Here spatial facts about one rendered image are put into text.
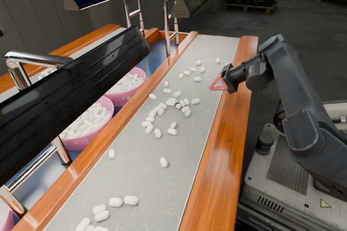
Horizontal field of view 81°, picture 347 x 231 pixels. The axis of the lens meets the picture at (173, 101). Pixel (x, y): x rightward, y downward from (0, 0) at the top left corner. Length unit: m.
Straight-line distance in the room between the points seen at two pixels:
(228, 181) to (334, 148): 0.34
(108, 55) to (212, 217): 0.43
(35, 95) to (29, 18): 2.01
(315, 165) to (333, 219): 0.71
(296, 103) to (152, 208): 0.41
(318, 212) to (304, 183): 0.11
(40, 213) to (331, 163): 0.60
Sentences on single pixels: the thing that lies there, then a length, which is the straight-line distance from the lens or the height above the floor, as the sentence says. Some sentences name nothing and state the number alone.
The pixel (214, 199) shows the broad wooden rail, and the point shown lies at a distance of 0.57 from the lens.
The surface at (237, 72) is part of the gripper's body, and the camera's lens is 0.68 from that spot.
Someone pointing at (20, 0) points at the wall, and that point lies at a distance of 2.32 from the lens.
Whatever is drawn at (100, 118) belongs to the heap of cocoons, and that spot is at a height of 0.74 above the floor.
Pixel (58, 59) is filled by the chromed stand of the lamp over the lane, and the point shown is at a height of 1.12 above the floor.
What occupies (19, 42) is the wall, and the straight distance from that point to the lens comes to 2.33.
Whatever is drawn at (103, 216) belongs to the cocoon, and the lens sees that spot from 0.59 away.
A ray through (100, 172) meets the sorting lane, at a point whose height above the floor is 0.74.
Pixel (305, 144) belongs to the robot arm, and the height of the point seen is 1.06.
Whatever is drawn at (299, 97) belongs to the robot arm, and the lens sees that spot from 0.43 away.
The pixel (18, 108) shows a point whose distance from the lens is 0.34.
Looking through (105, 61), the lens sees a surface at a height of 1.09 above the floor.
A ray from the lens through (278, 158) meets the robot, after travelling 1.09.
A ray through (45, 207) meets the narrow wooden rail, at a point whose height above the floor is 0.76.
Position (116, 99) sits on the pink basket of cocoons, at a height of 0.73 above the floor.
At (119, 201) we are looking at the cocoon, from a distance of 0.59.
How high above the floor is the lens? 1.27
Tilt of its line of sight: 37 degrees down
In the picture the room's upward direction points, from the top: 2 degrees counter-clockwise
